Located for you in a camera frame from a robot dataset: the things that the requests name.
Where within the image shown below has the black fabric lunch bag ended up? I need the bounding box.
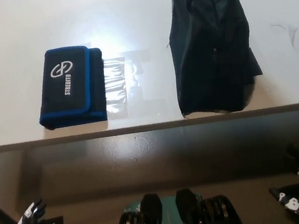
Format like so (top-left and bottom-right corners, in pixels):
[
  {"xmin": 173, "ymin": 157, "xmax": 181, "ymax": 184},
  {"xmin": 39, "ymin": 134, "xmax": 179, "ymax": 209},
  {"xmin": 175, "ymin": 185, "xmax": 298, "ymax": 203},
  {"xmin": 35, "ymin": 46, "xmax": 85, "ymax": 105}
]
[{"xmin": 161, "ymin": 0, "xmax": 261, "ymax": 121}]

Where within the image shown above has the black blue-trimmed Strebito pouch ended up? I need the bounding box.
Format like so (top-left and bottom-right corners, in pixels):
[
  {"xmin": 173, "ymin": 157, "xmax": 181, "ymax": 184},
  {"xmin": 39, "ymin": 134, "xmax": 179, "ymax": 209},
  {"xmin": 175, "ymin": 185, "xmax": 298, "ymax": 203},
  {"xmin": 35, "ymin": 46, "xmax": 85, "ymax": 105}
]
[{"xmin": 30, "ymin": 43, "xmax": 112, "ymax": 132}]

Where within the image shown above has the black tape marker patch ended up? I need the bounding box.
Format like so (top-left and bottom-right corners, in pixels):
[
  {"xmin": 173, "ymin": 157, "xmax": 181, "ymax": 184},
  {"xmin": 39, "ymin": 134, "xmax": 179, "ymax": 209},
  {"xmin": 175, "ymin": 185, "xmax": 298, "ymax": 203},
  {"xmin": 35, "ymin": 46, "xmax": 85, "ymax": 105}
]
[{"xmin": 245, "ymin": 46, "xmax": 263, "ymax": 78}]

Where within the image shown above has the clear plastic sheet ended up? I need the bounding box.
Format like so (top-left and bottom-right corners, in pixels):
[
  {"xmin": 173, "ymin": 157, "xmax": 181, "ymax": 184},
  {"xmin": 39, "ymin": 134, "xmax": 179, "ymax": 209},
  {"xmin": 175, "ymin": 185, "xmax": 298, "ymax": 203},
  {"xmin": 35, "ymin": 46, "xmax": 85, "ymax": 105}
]
[{"xmin": 99, "ymin": 54, "xmax": 143, "ymax": 120}]

